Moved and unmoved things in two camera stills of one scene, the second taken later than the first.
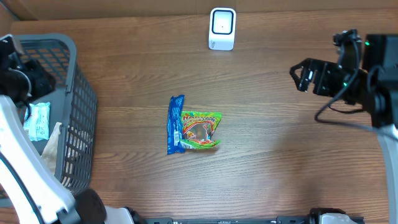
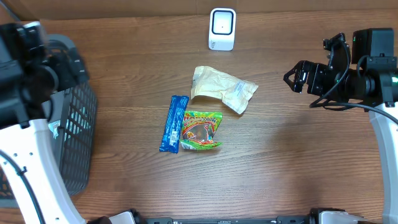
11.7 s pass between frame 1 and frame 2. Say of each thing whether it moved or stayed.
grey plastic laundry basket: stayed
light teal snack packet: moved
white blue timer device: stayed
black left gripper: moved
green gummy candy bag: stayed
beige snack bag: moved
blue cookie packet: moved
